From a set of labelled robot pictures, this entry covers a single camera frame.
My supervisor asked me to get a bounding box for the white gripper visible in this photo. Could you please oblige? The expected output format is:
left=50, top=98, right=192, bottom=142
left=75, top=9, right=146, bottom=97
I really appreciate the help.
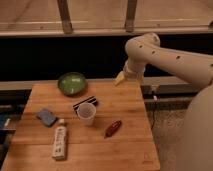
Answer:
left=114, top=60, right=144, bottom=86

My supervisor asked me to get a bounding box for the green ceramic bowl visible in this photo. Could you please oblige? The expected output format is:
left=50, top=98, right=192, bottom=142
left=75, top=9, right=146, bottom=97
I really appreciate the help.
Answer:
left=57, top=72, right=87, bottom=96

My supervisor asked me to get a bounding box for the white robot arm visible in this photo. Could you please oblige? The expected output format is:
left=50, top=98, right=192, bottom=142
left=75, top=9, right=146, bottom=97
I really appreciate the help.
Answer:
left=115, top=33, right=213, bottom=171

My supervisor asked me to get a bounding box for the clear plastic cup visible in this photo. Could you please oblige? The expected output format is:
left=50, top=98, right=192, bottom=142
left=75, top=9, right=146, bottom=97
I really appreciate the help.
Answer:
left=77, top=103, right=96, bottom=126

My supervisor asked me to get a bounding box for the blue sponge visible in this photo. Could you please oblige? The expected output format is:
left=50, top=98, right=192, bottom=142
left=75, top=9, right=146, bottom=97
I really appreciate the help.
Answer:
left=36, top=109, right=57, bottom=127

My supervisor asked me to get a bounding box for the white plastic bottle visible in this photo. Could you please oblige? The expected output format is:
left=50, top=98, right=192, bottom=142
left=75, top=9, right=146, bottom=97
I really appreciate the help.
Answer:
left=52, top=119, right=67, bottom=160

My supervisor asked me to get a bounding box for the blue object at left edge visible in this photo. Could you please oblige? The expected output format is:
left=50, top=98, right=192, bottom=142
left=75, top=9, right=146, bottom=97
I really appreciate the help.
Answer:
left=0, top=114, right=11, bottom=130

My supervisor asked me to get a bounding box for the right metal window post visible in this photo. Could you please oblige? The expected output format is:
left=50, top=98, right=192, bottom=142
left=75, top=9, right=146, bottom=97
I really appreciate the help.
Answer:
left=124, top=0, right=137, bottom=32

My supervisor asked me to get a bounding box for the metal window post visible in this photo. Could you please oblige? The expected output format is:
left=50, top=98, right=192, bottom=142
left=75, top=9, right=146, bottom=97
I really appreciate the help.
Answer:
left=57, top=0, right=73, bottom=34
left=124, top=0, right=137, bottom=32

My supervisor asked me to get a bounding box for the left metal window post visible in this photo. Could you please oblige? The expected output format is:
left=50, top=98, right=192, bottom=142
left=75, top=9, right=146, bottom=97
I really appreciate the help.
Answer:
left=57, top=0, right=73, bottom=34

